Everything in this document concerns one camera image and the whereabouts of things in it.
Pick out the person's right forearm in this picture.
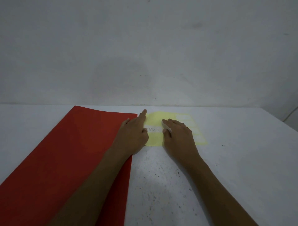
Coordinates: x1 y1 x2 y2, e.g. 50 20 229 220
183 156 259 226

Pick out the person's left forearm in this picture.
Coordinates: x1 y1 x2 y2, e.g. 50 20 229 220
48 149 133 226

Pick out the yellow sticker backing sheet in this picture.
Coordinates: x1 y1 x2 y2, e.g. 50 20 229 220
143 111 208 147

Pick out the person's right hand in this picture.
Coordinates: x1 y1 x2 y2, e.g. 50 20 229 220
162 118 202 167

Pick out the red paper sheet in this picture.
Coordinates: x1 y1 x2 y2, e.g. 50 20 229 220
0 105 138 226

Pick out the person's left hand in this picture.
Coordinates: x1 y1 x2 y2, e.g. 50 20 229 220
111 109 149 159

